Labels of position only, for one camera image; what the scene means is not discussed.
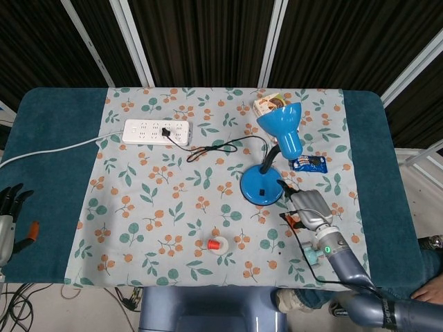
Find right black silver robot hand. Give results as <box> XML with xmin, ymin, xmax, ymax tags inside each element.
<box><xmin>276</xmin><ymin>178</ymin><xmax>335</xmax><ymax>232</ymax></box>

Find white power strip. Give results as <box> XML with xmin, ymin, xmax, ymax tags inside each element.
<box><xmin>123</xmin><ymin>118</ymin><xmax>194</xmax><ymax>147</ymax></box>

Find black plug with cable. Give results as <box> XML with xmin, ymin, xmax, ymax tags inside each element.
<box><xmin>113</xmin><ymin>286</ymin><xmax>143</xmax><ymax>313</ymax></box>

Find black robot hand cable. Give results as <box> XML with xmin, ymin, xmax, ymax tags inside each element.
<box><xmin>279</xmin><ymin>211</ymin><xmax>381</xmax><ymax>295</ymax></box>

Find light blue toy faucet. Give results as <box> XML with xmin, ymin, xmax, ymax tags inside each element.
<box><xmin>299</xmin><ymin>241</ymin><xmax>325</xmax><ymax>268</ymax></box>

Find small printed snack box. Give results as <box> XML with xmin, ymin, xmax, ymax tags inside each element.
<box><xmin>253</xmin><ymin>92</ymin><xmax>293</xmax><ymax>117</ymax></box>

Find thin silver frame bar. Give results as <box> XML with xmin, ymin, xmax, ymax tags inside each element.
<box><xmin>59</xmin><ymin>0</ymin><xmax>116</xmax><ymax>88</ymax></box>

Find bare bystander hand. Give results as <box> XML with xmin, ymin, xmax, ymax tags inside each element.
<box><xmin>410</xmin><ymin>283</ymin><xmax>443</xmax><ymax>305</ymax></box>

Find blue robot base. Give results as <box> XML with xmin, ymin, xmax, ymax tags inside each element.
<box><xmin>138</xmin><ymin>286</ymin><xmax>289</xmax><ymax>332</ymax></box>

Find blue gooseneck desk lamp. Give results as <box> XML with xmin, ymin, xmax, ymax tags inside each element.
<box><xmin>239</xmin><ymin>102</ymin><xmax>305</xmax><ymax>207</ymax></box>

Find blue cookie snack packet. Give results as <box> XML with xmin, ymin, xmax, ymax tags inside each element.
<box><xmin>288</xmin><ymin>154</ymin><xmax>328</xmax><ymax>173</ymax></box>

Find tangled black floor cables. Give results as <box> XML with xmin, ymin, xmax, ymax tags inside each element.
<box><xmin>0</xmin><ymin>282</ymin><xmax>48</xmax><ymax>332</ymax></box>

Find grey worn shoe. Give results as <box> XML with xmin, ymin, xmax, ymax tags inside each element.
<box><xmin>269</xmin><ymin>288</ymin><xmax>302</xmax><ymax>314</ymax></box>

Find floral printed tablecloth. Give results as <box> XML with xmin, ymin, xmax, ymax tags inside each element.
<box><xmin>64</xmin><ymin>86</ymin><xmax>373</xmax><ymax>290</ymax></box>

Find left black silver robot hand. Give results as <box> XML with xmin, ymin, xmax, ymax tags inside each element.
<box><xmin>0</xmin><ymin>183</ymin><xmax>41</xmax><ymax>268</ymax></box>

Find wide silver aluminium frame post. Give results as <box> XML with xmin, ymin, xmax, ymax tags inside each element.
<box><xmin>257</xmin><ymin>0</ymin><xmax>290</xmax><ymax>89</ymax></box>
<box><xmin>109</xmin><ymin>0</ymin><xmax>156</xmax><ymax>88</ymax></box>
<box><xmin>379</xmin><ymin>36</ymin><xmax>443</xmax><ymax>107</ymax></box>

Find black lamp power cord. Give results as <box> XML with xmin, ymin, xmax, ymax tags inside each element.
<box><xmin>161</xmin><ymin>127</ymin><xmax>275</xmax><ymax>164</ymax></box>

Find black shoe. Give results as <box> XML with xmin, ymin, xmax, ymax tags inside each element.
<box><xmin>328</xmin><ymin>299</ymin><xmax>351</xmax><ymax>317</ymax></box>

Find white power strip cable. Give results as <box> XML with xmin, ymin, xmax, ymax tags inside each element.
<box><xmin>0</xmin><ymin>130</ymin><xmax>125</xmax><ymax>169</ymax></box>

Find white low frame rail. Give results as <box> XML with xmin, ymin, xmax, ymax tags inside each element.
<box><xmin>394</xmin><ymin>145</ymin><xmax>443</xmax><ymax>169</ymax></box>

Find beige floor cable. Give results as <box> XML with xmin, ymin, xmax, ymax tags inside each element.
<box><xmin>60</xmin><ymin>284</ymin><xmax>83</xmax><ymax>300</ymax></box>

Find teal table cover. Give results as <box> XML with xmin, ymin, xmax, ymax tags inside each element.
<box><xmin>0</xmin><ymin>86</ymin><xmax>422</xmax><ymax>302</ymax></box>

